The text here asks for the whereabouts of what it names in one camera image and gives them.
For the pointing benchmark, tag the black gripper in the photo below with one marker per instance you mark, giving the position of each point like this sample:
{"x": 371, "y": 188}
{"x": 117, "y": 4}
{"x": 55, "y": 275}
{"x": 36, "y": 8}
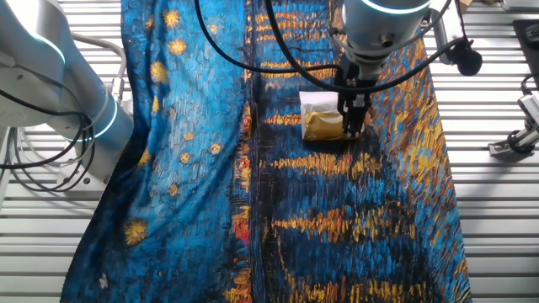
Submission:
{"x": 349, "y": 82}

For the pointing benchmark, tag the white paper napkin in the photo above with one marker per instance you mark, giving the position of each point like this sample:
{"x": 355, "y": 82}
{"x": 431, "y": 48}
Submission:
{"x": 318, "y": 101}

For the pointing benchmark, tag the wooden block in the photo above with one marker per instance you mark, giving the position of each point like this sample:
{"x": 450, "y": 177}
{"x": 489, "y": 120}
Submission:
{"x": 463, "y": 5}

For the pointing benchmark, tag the starry night painting tablecloth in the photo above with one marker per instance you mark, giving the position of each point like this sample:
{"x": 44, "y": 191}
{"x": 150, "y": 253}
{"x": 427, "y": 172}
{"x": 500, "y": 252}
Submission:
{"x": 189, "y": 168}

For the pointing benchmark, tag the black mouse pad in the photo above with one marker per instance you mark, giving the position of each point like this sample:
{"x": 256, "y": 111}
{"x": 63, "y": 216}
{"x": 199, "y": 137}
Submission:
{"x": 524, "y": 63}

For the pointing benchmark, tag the dark computer mouse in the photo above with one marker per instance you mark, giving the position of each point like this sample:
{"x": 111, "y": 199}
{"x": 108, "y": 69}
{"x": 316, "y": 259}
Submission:
{"x": 534, "y": 34}

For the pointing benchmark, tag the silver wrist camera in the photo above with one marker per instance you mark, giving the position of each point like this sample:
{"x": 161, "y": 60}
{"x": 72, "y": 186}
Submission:
{"x": 438, "y": 38}

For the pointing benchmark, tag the silver camera mount bracket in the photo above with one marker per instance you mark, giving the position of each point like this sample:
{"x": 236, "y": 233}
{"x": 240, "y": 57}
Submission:
{"x": 501, "y": 148}

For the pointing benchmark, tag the small silver camera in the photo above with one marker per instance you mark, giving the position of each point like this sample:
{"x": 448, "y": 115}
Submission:
{"x": 531, "y": 110}

